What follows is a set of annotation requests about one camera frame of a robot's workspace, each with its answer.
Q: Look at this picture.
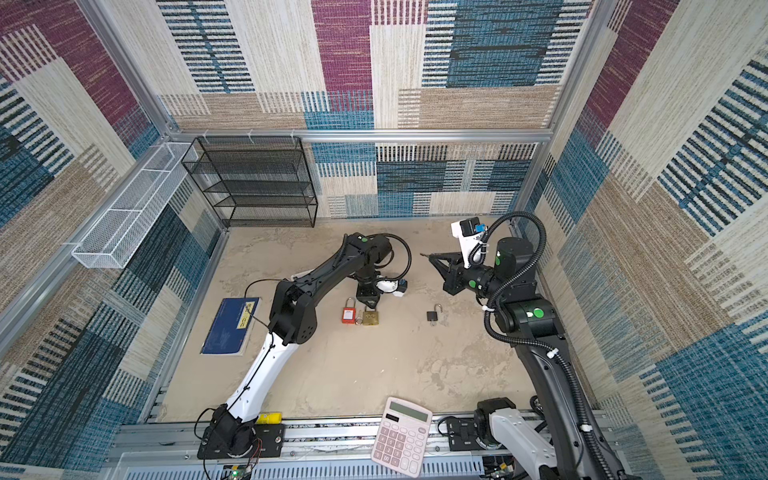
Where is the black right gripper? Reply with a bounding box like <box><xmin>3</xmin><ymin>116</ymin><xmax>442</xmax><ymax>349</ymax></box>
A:
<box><xmin>429</xmin><ymin>250</ymin><xmax>508</xmax><ymax>301</ymax></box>

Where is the brass padlock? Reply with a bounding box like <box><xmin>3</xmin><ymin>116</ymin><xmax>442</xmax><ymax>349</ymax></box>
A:
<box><xmin>361</xmin><ymin>306</ymin><xmax>380</xmax><ymax>326</ymax></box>

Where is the red padlock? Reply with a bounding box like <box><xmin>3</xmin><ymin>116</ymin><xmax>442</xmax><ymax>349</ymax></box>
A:
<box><xmin>341</xmin><ymin>297</ymin><xmax>357</xmax><ymax>325</ymax></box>

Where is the small black padlock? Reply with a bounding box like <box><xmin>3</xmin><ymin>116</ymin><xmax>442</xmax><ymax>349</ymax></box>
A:
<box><xmin>426</xmin><ymin>304</ymin><xmax>443</xmax><ymax>326</ymax></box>

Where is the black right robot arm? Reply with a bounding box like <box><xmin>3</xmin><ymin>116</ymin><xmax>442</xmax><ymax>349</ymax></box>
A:
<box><xmin>428</xmin><ymin>211</ymin><xmax>632</xmax><ymax>479</ymax></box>

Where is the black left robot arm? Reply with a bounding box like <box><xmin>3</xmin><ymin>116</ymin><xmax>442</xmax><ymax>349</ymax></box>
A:
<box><xmin>197</xmin><ymin>232</ymin><xmax>413</xmax><ymax>462</ymax></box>

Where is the blue book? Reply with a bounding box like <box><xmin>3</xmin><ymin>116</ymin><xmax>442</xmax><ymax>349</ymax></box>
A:
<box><xmin>200</xmin><ymin>297</ymin><xmax>261</xmax><ymax>356</ymax></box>

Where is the pink calculator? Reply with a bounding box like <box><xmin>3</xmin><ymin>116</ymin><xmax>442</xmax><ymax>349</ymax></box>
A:
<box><xmin>371</xmin><ymin>397</ymin><xmax>433</xmax><ymax>478</ymax></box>

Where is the yellow label block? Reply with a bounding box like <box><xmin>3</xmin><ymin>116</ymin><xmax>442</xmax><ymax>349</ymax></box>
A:
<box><xmin>256</xmin><ymin>412</ymin><xmax>282</xmax><ymax>425</ymax></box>

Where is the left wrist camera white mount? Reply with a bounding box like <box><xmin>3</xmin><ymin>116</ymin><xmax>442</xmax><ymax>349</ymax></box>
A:
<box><xmin>376</xmin><ymin>279</ymin><xmax>408</xmax><ymax>297</ymax></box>

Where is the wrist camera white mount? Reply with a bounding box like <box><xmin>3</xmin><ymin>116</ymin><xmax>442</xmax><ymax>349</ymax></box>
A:
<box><xmin>376</xmin><ymin>279</ymin><xmax>408</xmax><ymax>297</ymax></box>
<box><xmin>451</xmin><ymin>217</ymin><xmax>487</xmax><ymax>268</ymax></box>

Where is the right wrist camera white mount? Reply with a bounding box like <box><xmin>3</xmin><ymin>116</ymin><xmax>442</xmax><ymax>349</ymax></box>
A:
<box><xmin>451</xmin><ymin>217</ymin><xmax>487</xmax><ymax>268</ymax></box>

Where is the black wire mesh shelf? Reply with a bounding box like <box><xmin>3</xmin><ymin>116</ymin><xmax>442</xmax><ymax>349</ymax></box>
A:
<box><xmin>181</xmin><ymin>136</ymin><xmax>318</xmax><ymax>228</ymax></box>

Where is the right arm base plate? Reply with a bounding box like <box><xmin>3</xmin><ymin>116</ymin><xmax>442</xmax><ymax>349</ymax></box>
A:
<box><xmin>437</xmin><ymin>415</ymin><xmax>500</xmax><ymax>452</ymax></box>

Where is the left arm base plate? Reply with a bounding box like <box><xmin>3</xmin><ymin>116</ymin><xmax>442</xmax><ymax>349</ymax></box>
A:
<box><xmin>196</xmin><ymin>423</ymin><xmax>285</xmax><ymax>460</ymax></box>

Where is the white wire mesh basket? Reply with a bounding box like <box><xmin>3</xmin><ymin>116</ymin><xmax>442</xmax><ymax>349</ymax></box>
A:
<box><xmin>72</xmin><ymin>142</ymin><xmax>189</xmax><ymax>269</ymax></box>

